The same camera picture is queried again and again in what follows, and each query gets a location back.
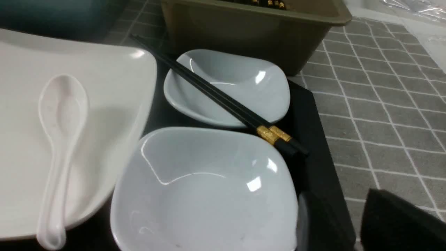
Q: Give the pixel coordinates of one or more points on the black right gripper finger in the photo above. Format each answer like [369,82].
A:
[390,223]

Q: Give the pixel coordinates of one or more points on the small white bowl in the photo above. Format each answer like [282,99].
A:
[259,85]
[199,189]

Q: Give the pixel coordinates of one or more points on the large white square plate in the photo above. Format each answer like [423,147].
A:
[120,83]

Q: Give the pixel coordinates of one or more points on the white ceramic soup spoon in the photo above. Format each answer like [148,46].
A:
[63,108]

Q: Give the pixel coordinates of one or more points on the black serving tray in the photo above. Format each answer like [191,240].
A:
[317,174]

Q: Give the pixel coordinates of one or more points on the grey checked tablecloth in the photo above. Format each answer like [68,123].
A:
[381,102]

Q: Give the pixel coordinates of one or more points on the brown plastic bin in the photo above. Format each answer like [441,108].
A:
[287,38]

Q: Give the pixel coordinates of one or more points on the bundle of black chopsticks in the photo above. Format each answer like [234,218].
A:
[273,4]

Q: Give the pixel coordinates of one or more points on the teal plastic bin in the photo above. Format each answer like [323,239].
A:
[79,20]

